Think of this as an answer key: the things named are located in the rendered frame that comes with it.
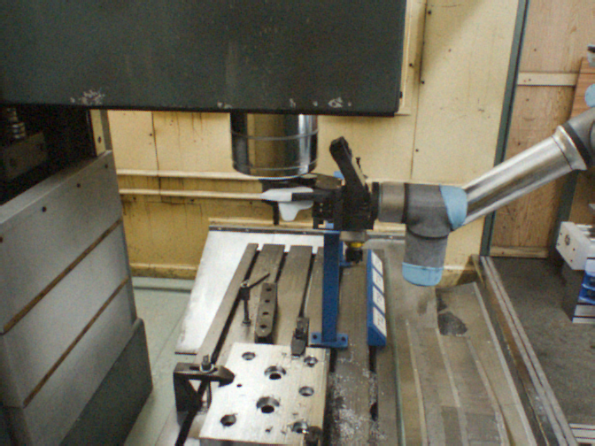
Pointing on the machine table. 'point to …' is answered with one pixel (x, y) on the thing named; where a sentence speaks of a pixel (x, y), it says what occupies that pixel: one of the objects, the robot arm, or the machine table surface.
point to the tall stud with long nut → (245, 301)
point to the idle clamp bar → (262, 334)
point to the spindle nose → (274, 144)
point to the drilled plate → (243, 436)
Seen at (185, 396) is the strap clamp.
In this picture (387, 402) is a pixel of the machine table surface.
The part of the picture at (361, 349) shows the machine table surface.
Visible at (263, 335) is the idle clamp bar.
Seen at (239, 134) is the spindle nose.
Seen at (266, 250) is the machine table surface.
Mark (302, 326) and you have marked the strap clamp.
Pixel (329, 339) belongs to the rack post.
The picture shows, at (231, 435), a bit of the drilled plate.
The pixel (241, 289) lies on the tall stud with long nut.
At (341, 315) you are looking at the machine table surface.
